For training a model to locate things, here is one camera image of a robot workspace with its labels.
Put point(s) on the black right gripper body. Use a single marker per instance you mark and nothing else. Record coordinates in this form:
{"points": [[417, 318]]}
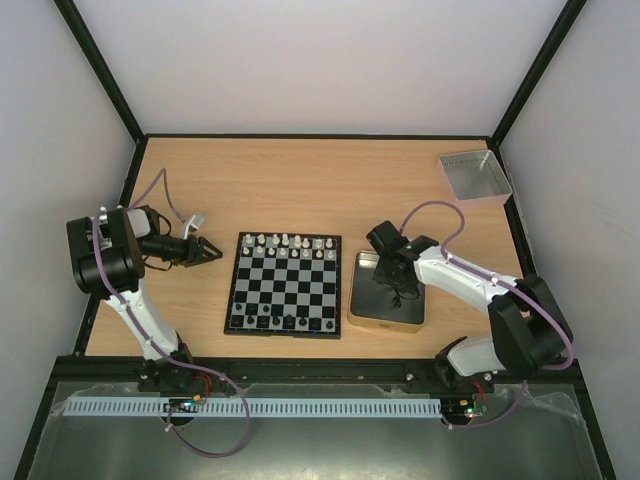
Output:
{"points": [[388, 273]]}

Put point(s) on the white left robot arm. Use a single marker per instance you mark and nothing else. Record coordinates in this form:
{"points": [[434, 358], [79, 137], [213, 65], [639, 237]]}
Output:
{"points": [[108, 255]]}

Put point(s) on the black and grey chessboard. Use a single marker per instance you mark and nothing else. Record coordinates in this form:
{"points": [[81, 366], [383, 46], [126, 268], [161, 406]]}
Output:
{"points": [[293, 274]]}

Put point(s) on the gold metal tin with pieces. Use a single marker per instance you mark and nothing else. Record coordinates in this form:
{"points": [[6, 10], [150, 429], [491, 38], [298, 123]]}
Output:
{"points": [[371, 304]]}

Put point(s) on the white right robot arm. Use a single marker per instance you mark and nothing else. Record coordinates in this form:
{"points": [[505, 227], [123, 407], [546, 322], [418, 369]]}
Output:
{"points": [[528, 331]]}

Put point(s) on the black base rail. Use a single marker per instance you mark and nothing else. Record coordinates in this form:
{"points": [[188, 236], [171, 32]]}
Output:
{"points": [[411, 376]]}

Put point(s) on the pink metal tin lid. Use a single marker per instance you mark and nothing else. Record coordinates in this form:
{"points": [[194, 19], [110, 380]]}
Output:
{"points": [[474, 179]]}

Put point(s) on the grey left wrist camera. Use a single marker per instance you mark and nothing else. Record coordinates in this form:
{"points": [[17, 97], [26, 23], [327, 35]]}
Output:
{"points": [[191, 225]]}

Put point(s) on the white slotted cable duct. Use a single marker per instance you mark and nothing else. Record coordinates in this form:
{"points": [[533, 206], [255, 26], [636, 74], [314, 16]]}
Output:
{"points": [[256, 408]]}

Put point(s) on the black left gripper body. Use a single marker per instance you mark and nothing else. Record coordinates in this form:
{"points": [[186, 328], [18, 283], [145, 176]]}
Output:
{"points": [[158, 247]]}

